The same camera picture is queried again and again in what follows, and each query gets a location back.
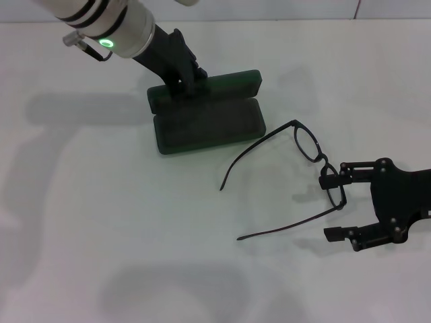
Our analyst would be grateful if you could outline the black round-framed glasses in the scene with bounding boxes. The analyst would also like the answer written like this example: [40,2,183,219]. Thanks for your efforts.
[219,119,347,242]

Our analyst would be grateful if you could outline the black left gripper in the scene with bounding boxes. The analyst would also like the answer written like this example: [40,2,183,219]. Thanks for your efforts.
[133,25,209,100]

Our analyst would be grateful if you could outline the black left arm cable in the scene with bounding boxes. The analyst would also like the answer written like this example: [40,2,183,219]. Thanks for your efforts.
[63,31,114,63]

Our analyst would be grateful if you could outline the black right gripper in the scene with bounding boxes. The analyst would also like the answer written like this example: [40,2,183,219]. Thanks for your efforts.
[319,157,431,253]

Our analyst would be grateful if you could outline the green glasses case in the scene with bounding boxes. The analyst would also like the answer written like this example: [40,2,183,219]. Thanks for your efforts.
[147,69,267,156]

